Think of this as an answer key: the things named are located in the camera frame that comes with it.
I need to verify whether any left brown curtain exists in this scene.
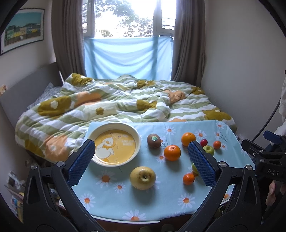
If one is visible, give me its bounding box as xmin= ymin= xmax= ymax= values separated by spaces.
xmin=51 ymin=0 xmax=86 ymax=79

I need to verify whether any window frame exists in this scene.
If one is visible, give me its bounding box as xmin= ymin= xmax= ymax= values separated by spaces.
xmin=82 ymin=0 xmax=176 ymax=39

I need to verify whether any framed houses picture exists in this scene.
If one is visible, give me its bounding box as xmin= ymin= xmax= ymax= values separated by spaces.
xmin=1 ymin=8 xmax=45 ymax=55

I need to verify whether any patterned pillow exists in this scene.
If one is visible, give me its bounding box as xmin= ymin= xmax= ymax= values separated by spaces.
xmin=27 ymin=82 xmax=61 ymax=110

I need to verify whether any brown curtain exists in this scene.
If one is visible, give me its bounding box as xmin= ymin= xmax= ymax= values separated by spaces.
xmin=51 ymin=0 xmax=86 ymax=79
xmin=171 ymin=0 xmax=206 ymax=87

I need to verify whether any red cherry tomato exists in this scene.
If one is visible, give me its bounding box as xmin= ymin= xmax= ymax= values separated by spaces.
xmin=200 ymin=139 xmax=208 ymax=147

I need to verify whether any small mandarin front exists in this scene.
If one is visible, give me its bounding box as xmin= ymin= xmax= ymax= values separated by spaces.
xmin=183 ymin=173 xmax=195 ymax=185

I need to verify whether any cream bowl with duck print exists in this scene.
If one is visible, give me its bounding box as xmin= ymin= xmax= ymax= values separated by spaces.
xmin=85 ymin=122 xmax=141 ymax=167

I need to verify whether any green apple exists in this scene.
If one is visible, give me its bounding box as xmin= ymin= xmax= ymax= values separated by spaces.
xmin=203 ymin=145 xmax=215 ymax=156
xmin=191 ymin=163 xmax=199 ymax=176

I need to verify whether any large yellow pear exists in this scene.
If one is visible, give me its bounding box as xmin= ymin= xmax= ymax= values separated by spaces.
xmin=129 ymin=166 xmax=157 ymax=190

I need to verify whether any floral striped quilt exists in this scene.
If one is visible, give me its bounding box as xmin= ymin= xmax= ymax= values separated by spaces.
xmin=15 ymin=74 xmax=237 ymax=163

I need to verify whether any right brown curtain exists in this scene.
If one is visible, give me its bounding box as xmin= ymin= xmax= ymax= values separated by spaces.
xmin=171 ymin=0 xmax=206 ymax=87

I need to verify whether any black cable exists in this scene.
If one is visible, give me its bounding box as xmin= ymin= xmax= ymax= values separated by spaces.
xmin=251 ymin=98 xmax=282 ymax=142

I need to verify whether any small mandarin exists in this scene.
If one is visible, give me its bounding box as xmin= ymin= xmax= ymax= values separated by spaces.
xmin=213 ymin=140 xmax=221 ymax=149
xmin=183 ymin=173 xmax=195 ymax=185

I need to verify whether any large orange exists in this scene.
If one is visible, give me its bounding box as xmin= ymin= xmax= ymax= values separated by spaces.
xmin=164 ymin=145 xmax=181 ymax=162
xmin=181 ymin=132 xmax=196 ymax=147

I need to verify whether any blue daisy tablecloth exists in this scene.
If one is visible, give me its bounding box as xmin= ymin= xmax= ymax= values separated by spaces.
xmin=73 ymin=120 xmax=253 ymax=221

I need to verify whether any brown kiwi with sticker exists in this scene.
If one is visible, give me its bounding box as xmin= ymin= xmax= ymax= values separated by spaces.
xmin=147 ymin=133 xmax=161 ymax=149

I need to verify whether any person's right hand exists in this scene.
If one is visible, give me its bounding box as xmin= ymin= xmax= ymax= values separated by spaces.
xmin=266 ymin=181 xmax=286 ymax=206

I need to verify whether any grey bed headboard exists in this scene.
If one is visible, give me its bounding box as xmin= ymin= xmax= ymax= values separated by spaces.
xmin=0 ymin=62 xmax=64 ymax=128

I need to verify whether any pile of magazines on floor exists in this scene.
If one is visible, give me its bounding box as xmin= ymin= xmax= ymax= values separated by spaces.
xmin=4 ymin=171 xmax=26 ymax=223

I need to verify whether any light blue window cloth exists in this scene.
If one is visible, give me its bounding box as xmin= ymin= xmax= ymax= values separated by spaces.
xmin=84 ymin=36 xmax=174 ymax=81

